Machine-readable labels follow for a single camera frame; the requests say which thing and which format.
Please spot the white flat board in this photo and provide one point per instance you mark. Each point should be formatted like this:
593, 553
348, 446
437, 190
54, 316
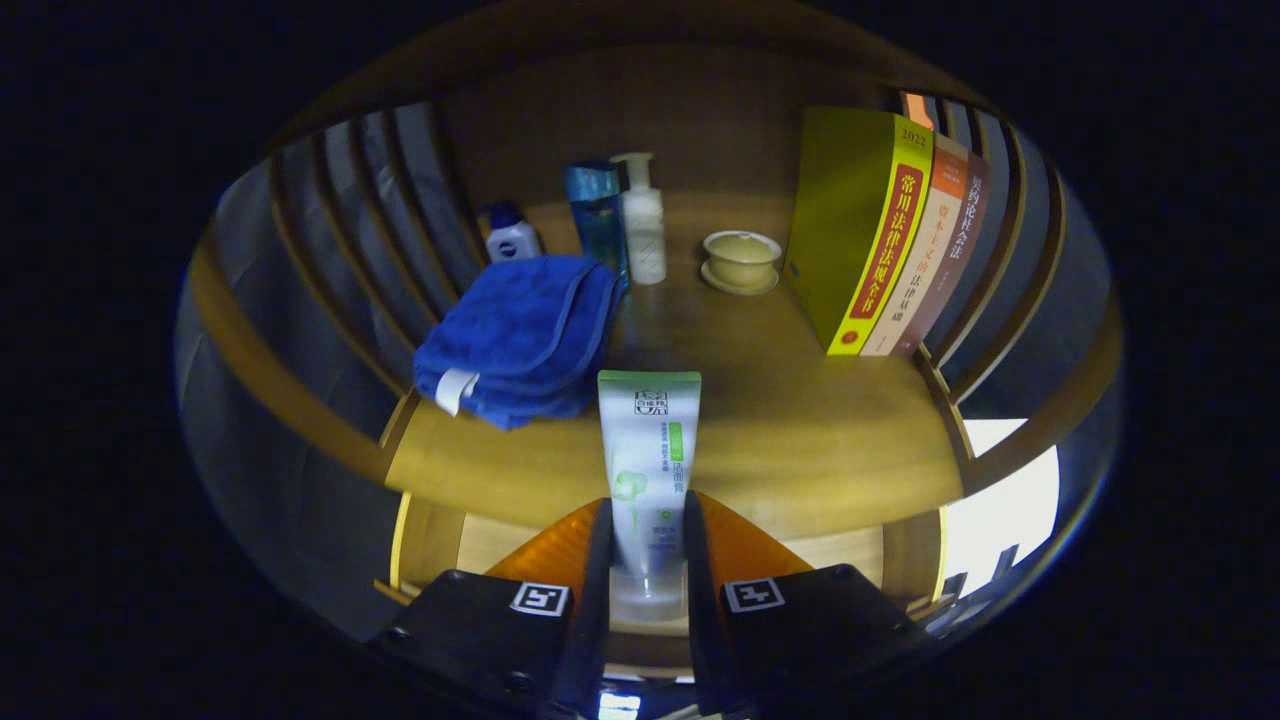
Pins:
1000, 510

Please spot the thick yellow book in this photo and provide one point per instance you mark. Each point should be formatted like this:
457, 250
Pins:
840, 220

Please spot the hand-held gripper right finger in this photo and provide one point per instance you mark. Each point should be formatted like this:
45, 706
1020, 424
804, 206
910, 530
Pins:
700, 620

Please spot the wooden cabinet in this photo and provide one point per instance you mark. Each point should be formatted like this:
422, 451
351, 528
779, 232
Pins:
700, 110

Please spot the white and green cleanser tube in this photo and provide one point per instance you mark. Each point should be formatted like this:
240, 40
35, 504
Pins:
648, 450

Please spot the dark red book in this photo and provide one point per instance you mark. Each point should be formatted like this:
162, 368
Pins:
955, 260

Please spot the orange and white book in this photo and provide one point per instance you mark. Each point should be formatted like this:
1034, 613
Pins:
925, 260

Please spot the yellow-green lidded teacup with saucer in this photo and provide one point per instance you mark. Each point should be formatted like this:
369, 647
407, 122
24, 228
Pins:
742, 260

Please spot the wooden countertop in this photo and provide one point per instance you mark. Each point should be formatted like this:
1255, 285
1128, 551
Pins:
780, 420

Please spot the small white blue-capped bottle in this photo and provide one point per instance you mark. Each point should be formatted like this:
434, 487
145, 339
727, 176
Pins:
513, 242

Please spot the white pump bottle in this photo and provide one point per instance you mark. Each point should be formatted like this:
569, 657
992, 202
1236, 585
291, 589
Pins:
645, 235

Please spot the blue transparent bottle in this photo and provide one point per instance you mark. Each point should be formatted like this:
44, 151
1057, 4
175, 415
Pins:
600, 220

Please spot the blue folded towel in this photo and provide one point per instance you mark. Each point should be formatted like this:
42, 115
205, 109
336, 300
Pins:
520, 330

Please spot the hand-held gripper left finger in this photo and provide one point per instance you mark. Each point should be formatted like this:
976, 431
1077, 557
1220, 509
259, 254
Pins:
593, 620

